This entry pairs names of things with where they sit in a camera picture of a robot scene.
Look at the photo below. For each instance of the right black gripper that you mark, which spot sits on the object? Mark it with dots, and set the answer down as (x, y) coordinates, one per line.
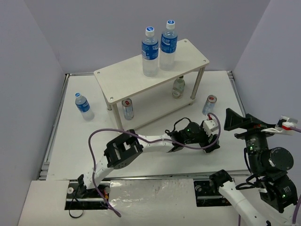
(251, 127)

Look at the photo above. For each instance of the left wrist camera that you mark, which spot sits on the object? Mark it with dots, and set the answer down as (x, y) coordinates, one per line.
(210, 125)

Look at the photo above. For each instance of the clear green-cap Chang bottle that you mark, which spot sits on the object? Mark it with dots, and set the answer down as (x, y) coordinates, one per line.
(178, 87)

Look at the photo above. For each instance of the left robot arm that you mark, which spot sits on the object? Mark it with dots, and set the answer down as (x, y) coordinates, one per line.
(128, 145)

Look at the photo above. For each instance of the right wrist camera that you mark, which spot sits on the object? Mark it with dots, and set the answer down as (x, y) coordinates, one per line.
(285, 126)

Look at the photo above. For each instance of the white two-tier wooden shelf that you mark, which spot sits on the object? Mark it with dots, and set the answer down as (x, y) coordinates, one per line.
(151, 96)

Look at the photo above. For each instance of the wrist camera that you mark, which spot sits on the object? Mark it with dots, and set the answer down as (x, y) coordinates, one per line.
(210, 125)
(285, 126)

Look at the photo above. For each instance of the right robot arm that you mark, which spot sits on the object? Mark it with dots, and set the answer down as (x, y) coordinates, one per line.
(268, 168)

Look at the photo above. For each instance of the silver energy drink can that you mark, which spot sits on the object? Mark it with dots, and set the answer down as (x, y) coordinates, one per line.
(128, 111)
(209, 104)

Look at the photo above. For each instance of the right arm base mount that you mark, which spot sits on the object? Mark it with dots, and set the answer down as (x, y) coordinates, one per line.
(206, 197)

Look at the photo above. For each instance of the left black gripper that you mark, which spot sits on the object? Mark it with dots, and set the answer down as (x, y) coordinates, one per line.
(212, 143)

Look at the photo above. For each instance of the pocari sweat bottle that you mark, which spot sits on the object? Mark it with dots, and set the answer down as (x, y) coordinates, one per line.
(168, 44)
(83, 106)
(150, 52)

